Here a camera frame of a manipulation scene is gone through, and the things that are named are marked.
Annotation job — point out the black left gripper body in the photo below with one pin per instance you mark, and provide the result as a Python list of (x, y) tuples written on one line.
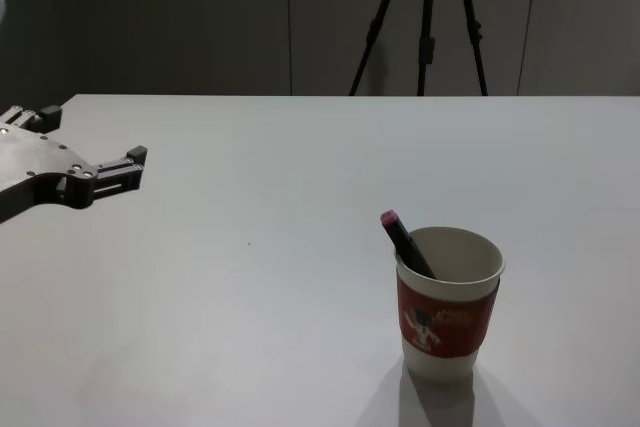
[(30, 159)]

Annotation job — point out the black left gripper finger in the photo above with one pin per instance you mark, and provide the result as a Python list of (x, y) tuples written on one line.
[(117, 174), (31, 117)]

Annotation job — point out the black marker pink cap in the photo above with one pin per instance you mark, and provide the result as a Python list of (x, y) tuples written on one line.
[(406, 247)]

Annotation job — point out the black tripod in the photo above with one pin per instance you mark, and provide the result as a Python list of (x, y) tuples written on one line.
[(425, 17)]

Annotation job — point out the white paper cup red sleeve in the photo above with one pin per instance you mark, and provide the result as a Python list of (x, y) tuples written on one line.
[(446, 304)]

